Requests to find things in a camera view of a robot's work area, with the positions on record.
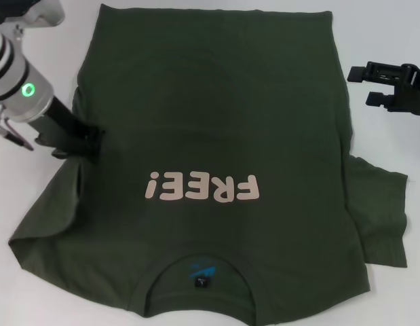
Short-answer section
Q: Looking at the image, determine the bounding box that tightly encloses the left arm cable with connector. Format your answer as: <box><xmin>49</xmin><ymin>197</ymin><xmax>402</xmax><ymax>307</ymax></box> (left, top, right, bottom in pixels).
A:
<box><xmin>0</xmin><ymin>101</ymin><xmax>37</xmax><ymax>151</ymax></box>

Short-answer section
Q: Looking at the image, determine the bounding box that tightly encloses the dark green FREE! t-shirt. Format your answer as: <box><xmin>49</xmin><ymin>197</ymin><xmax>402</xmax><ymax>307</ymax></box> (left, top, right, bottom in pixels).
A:
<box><xmin>9</xmin><ymin>3</ymin><xmax>410</xmax><ymax>326</ymax></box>

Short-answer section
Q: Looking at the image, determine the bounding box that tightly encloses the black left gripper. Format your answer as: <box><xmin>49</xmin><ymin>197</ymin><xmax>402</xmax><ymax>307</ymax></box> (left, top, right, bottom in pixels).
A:
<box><xmin>35</xmin><ymin>96</ymin><xmax>107</xmax><ymax>166</ymax></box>

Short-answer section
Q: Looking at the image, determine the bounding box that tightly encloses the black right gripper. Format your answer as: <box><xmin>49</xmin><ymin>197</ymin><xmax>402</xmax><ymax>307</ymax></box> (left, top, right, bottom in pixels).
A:
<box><xmin>346</xmin><ymin>60</ymin><xmax>420</xmax><ymax>117</ymax></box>

